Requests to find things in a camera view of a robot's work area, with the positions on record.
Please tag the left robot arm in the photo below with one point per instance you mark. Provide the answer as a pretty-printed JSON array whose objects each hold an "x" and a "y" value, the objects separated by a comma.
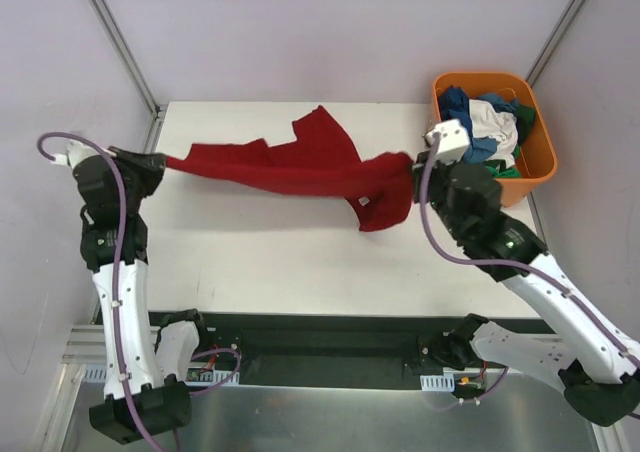
[{"x": 145, "y": 391}]

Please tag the orange plastic basket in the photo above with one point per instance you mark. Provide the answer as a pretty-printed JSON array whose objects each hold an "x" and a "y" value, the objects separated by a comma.
[{"x": 537, "y": 162}]

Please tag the blue t-shirt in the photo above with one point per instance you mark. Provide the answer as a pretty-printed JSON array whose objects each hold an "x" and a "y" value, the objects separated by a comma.
[{"x": 453, "y": 103}]

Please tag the right aluminium corner post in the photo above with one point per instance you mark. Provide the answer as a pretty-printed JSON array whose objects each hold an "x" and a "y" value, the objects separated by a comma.
[{"x": 565, "y": 22}]

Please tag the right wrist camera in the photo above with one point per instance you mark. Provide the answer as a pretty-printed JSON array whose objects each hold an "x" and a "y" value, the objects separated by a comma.
[{"x": 453, "y": 141}]

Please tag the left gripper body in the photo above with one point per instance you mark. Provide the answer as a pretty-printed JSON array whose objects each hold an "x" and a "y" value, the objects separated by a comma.
[{"x": 129, "y": 162}]

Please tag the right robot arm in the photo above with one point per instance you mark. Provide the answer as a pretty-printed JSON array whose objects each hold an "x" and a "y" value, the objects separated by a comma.
[{"x": 595, "y": 367}]

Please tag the red t-shirt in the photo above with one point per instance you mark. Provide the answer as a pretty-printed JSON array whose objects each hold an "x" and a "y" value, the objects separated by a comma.
[{"x": 322, "y": 161}]

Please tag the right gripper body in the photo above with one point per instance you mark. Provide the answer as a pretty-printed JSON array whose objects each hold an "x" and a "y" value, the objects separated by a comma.
[{"x": 422, "y": 178}]

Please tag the white t-shirt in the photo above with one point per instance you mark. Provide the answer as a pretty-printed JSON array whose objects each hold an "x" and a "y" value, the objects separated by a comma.
[{"x": 486, "y": 128}]

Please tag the aluminium corner post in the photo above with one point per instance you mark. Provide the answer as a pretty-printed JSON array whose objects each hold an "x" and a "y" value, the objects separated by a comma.
[
  {"x": 565, "y": 22},
  {"x": 120, "y": 45}
]

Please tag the left aluminium corner post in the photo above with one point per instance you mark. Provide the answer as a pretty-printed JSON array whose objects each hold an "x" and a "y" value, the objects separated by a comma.
[{"x": 120, "y": 45}]

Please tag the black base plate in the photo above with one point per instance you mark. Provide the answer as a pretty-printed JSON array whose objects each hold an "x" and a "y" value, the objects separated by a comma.
[{"x": 320, "y": 351}]

